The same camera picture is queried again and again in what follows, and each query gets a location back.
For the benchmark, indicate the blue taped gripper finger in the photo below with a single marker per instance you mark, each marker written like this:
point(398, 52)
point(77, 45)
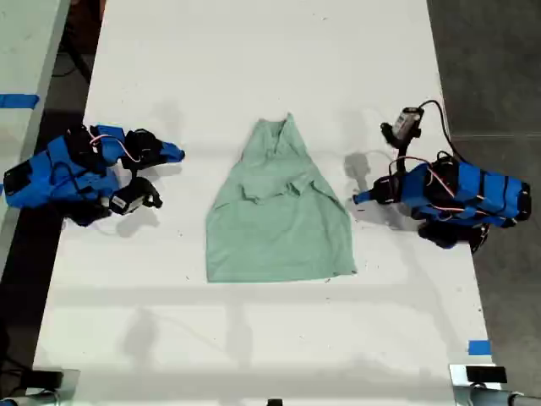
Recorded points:
point(367, 201)
point(171, 148)
point(171, 158)
point(367, 194)

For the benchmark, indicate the pale green T-shirt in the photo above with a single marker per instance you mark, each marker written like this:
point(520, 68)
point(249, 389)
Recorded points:
point(274, 228)

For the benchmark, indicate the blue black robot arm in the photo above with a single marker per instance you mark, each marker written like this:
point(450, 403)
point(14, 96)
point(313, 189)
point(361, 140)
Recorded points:
point(63, 169)
point(486, 190)

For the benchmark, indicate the long blue tape strip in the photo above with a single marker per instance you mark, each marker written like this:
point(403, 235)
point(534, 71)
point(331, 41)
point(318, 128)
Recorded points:
point(19, 100)

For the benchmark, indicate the pale side table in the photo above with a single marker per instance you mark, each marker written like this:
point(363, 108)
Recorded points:
point(25, 42)

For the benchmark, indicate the short blue tape strip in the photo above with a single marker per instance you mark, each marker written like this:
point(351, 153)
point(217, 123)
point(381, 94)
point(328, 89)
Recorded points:
point(479, 347)

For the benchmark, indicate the small black box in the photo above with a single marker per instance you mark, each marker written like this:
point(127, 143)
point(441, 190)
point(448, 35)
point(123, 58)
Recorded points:
point(486, 374)
point(47, 379)

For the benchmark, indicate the metal clamp plate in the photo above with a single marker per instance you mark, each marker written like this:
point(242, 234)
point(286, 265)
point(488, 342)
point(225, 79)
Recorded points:
point(69, 389)
point(458, 389)

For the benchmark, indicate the black camera stalk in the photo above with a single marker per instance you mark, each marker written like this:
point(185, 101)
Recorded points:
point(150, 192)
point(395, 137)

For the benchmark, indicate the black grey camera box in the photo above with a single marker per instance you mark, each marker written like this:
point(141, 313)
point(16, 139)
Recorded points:
point(409, 122)
point(127, 201)

